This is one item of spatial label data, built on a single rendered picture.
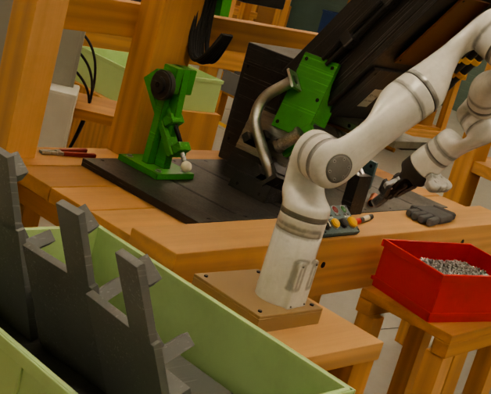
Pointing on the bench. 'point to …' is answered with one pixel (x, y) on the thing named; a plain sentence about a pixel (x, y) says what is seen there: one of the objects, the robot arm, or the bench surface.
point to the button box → (340, 224)
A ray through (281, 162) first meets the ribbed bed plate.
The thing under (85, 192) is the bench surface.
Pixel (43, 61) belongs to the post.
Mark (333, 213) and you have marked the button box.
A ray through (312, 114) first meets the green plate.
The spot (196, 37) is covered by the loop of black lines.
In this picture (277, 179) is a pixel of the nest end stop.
